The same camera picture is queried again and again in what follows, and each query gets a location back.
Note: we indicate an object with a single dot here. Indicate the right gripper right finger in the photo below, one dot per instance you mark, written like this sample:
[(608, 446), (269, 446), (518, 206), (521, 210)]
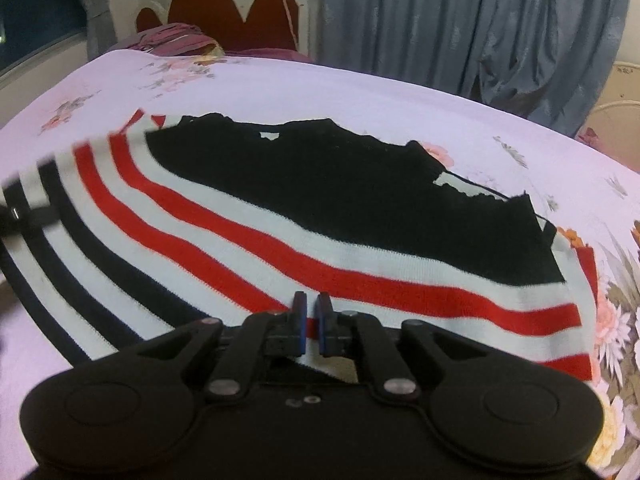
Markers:
[(362, 338)]

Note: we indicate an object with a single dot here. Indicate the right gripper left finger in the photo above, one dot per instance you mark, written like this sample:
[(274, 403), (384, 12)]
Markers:
[(261, 334)]

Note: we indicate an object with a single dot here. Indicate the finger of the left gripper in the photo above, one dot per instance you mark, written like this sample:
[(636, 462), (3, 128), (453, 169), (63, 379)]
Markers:
[(16, 220)]

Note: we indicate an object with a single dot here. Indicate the striped knit child sweater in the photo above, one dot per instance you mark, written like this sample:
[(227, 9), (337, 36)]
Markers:
[(168, 221)]

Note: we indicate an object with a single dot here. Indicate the dark window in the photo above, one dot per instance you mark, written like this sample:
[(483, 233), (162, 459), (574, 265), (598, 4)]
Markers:
[(27, 26)]

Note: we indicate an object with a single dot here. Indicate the pink floral bed sheet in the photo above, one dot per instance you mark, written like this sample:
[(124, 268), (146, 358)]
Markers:
[(589, 195)]

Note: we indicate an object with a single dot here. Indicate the pink pillow at cream headboard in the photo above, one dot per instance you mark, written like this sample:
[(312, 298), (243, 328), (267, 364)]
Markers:
[(586, 135)]

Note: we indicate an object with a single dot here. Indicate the red heart-shaped headboard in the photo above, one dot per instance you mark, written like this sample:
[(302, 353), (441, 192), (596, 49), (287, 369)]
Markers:
[(236, 24)]

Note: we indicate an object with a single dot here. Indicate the blue centre curtain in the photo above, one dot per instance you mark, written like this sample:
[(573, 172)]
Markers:
[(543, 60)]

